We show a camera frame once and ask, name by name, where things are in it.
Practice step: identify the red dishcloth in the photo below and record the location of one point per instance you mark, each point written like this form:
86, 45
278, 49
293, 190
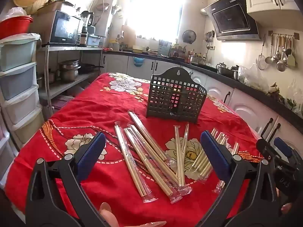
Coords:
107, 49

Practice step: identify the brown storage box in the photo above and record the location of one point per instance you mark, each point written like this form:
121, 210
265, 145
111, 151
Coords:
54, 6

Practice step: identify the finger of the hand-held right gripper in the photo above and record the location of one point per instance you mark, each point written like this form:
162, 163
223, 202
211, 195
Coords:
265, 149
283, 146

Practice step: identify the large clear plastic bag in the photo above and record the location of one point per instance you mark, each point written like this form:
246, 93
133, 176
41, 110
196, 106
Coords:
251, 75

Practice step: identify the wooden cutting board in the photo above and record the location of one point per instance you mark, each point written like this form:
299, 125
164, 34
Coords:
129, 36

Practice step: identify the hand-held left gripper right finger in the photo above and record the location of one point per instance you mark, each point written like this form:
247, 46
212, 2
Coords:
214, 151

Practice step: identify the leafy greens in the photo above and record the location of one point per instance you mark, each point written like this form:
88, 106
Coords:
293, 104

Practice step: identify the black blender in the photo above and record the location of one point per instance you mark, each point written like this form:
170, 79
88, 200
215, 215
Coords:
87, 21

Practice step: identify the crumpled clear plastic bag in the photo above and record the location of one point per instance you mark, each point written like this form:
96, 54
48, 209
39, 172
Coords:
16, 11

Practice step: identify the ginger root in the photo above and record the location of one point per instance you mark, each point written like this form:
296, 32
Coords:
274, 89

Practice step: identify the yellow dish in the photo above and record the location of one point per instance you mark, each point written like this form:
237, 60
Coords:
137, 49

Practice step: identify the small wall fan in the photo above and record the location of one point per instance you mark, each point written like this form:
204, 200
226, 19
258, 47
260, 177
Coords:
189, 37

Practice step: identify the small steel pot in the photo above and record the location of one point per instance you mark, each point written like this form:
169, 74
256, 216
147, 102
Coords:
46, 80

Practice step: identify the cluster of condiment bottles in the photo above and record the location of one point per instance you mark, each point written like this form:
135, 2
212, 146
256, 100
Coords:
194, 53

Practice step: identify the hanging ladles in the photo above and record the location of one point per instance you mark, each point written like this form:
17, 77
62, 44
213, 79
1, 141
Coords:
209, 40

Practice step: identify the stacked steel pots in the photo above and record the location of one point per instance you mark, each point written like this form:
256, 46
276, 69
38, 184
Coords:
68, 71

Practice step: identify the person's right hand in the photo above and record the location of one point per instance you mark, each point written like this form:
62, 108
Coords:
285, 207

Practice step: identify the wall socket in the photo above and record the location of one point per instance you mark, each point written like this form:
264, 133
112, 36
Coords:
212, 47

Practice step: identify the dark steel kettle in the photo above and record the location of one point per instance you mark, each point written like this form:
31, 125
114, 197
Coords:
234, 73

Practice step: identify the bright window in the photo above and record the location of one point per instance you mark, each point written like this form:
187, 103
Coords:
156, 9

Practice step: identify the red floral tablecloth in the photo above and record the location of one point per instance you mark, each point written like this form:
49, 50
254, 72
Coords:
82, 108

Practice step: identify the grey-blue kitchen appliance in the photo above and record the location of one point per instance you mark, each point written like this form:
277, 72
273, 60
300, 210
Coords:
94, 40

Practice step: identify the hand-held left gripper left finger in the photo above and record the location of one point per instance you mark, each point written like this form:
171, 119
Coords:
92, 151

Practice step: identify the bunch of chopsticks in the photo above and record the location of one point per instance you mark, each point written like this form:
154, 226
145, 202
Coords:
153, 160

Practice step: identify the black frying pan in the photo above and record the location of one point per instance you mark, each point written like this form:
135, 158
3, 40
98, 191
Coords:
88, 68

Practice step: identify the row of hanging kitchen utensils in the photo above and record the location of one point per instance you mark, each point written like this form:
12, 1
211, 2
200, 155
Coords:
281, 59

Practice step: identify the metal shelf rack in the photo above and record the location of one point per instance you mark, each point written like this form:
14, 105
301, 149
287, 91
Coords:
68, 85

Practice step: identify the black range hood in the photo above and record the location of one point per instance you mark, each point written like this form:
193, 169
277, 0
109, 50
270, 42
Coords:
234, 19

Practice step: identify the person's left hand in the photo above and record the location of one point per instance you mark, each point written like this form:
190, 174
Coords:
109, 217

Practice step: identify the black microwave oven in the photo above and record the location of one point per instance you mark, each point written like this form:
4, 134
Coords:
64, 28

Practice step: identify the white jug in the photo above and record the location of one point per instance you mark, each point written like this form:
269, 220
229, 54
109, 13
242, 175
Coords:
114, 46

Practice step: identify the plastic drawer tower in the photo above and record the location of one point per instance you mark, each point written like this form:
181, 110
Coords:
16, 75

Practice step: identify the red plastic basin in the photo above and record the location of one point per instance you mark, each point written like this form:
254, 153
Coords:
14, 27

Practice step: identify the black plastic utensil basket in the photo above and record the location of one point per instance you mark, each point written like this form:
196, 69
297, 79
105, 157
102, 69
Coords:
163, 99

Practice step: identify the blue hanging bin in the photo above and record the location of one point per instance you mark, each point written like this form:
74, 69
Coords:
138, 62

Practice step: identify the steel stockpot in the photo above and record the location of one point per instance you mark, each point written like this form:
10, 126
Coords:
196, 59

